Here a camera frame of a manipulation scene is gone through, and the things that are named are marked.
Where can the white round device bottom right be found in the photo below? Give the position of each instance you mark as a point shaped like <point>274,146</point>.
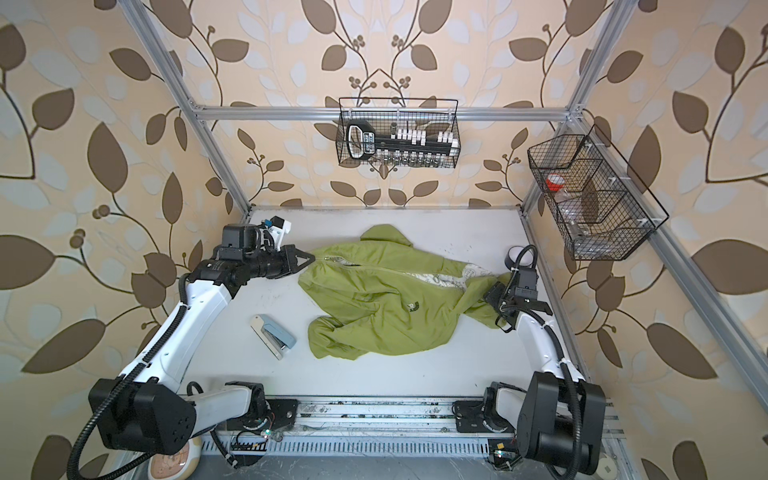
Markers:
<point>607,469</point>

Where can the red cap bottle in basket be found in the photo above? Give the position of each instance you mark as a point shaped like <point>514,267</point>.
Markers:
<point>554,182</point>

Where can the small grey white block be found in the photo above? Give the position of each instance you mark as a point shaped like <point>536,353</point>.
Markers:
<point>277,339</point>

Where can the black wire basket right wall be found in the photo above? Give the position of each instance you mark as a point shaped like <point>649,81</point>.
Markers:
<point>605,211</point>

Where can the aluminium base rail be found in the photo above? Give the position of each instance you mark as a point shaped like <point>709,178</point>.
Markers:
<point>368,426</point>

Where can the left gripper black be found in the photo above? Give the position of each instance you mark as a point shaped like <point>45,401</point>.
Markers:
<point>288,263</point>

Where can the pink white round device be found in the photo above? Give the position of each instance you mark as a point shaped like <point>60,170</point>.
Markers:
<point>178,466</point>

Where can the black wire basket wall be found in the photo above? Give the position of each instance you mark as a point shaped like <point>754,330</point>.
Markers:
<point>605,211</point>
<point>436,114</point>

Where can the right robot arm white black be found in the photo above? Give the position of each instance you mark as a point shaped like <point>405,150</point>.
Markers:
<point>558,419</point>

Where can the black wire basket back wall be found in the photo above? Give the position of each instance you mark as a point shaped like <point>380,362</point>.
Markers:
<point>436,114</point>

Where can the green jacket with patterned lining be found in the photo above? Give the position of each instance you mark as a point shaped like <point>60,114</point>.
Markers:
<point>382,295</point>

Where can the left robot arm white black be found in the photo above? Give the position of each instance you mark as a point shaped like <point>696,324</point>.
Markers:
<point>144,410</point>

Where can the black socket set rail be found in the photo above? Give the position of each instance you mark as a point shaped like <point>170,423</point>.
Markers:
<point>399,144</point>

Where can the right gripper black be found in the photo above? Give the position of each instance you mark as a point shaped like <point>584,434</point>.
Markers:
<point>495,292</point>

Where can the grey tape roll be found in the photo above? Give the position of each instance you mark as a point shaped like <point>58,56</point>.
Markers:
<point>512,256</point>

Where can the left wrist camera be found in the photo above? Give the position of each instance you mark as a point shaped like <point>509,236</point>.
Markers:
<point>277,228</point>

